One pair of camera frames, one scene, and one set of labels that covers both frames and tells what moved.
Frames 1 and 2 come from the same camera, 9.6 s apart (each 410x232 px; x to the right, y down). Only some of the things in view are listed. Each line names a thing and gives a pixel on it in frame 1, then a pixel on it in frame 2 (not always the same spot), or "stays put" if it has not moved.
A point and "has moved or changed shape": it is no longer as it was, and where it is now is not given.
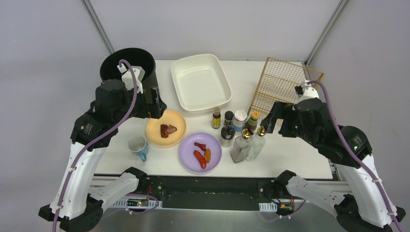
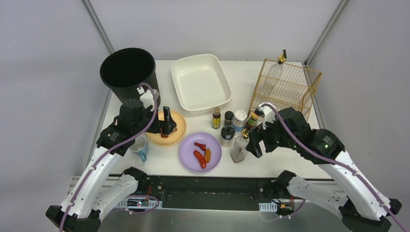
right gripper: x=281 y=116 -> x=263 y=138
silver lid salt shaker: x=239 y=122 stays put
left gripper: x=153 y=99 -> x=161 y=118
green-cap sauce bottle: x=252 y=123 stays put
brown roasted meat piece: x=165 y=130 stays put
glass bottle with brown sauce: x=241 y=147 stays put
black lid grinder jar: x=227 y=135 stays put
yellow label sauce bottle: x=216 y=121 stays put
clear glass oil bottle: x=257 y=142 has moved or changed shape
